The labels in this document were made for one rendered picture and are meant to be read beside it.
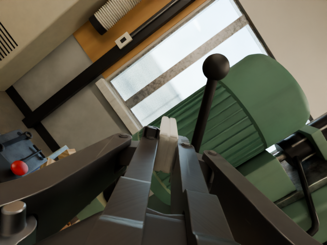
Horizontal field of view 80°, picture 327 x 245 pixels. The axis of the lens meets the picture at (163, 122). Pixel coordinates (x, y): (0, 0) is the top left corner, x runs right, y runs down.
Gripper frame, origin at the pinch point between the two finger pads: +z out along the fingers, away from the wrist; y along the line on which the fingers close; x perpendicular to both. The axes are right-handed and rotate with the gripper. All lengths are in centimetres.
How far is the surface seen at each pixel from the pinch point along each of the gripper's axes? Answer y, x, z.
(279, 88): 16.6, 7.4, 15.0
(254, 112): 13.8, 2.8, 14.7
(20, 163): -25.0, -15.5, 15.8
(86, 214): -12.7, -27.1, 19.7
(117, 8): -51, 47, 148
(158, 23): -18, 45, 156
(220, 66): 5.0, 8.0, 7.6
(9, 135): -31.3, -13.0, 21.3
